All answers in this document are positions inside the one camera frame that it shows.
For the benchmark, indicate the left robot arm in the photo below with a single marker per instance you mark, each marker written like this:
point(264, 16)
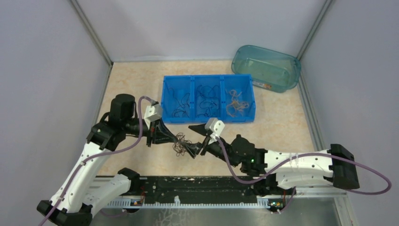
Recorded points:
point(73, 204)

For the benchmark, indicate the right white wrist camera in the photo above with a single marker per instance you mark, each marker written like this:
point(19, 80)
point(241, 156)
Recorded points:
point(213, 128)

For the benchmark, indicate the teal translucent plastic tub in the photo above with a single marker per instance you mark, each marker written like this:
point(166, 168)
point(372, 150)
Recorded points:
point(270, 69)

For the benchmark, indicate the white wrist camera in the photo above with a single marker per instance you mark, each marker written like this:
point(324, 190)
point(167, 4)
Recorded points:
point(152, 113)
point(213, 128)

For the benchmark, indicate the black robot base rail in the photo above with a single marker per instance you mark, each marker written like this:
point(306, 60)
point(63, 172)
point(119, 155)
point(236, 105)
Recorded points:
point(204, 190)

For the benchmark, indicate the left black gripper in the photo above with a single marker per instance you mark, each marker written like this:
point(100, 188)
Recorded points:
point(160, 133)

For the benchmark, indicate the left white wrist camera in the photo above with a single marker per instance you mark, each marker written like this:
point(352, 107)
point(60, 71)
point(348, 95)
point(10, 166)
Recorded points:
point(152, 113)

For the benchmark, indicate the blue divided plastic bin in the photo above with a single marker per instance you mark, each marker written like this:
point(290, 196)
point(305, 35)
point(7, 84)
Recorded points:
point(196, 98)

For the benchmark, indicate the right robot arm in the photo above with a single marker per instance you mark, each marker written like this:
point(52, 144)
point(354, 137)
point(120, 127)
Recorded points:
point(333, 166)

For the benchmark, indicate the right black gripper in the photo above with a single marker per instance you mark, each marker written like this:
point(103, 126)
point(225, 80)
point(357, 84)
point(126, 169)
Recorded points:
point(195, 148)

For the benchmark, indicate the grey slotted cable duct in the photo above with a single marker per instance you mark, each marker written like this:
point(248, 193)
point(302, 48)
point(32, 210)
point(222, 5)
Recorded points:
point(130, 203)

